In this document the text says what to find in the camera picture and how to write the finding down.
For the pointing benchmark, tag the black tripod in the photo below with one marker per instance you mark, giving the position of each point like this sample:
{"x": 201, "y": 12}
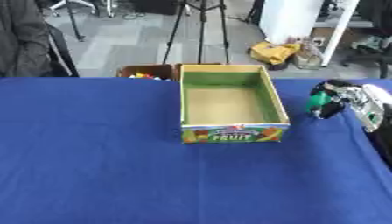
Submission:
{"x": 201, "y": 29}

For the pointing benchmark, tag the white chair base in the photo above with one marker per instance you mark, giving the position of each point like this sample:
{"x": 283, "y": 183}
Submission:
{"x": 81, "y": 6}

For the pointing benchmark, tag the cardboard box with green inside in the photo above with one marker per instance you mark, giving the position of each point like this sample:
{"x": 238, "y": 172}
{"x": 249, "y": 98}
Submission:
{"x": 224, "y": 105}

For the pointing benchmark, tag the brown cardboard box of toys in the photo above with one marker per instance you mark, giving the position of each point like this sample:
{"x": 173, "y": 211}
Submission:
{"x": 145, "y": 72}

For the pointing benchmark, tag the person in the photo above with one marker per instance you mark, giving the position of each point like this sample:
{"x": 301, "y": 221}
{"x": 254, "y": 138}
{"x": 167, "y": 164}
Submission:
{"x": 23, "y": 38}

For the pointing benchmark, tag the yellow bag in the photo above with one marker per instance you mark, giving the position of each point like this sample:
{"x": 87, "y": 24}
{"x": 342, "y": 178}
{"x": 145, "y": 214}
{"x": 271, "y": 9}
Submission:
{"x": 272, "y": 52}

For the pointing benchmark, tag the clear plastic bag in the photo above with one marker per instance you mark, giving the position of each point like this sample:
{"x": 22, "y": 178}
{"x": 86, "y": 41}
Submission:
{"x": 307, "y": 54}

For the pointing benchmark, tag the green cylinder block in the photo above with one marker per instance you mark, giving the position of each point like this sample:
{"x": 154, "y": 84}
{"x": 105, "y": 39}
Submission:
{"x": 318, "y": 101}

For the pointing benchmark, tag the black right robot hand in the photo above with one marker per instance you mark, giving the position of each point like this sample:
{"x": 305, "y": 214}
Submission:
{"x": 333, "y": 108}

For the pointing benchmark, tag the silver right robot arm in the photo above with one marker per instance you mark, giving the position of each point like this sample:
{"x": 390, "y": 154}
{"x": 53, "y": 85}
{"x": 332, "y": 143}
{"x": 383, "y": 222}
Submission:
{"x": 375, "y": 108}

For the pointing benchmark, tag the black office chair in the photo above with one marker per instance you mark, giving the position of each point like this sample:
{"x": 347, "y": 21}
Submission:
{"x": 372, "y": 49}

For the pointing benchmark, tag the white panel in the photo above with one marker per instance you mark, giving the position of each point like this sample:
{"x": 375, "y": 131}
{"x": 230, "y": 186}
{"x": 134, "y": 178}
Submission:
{"x": 306, "y": 23}

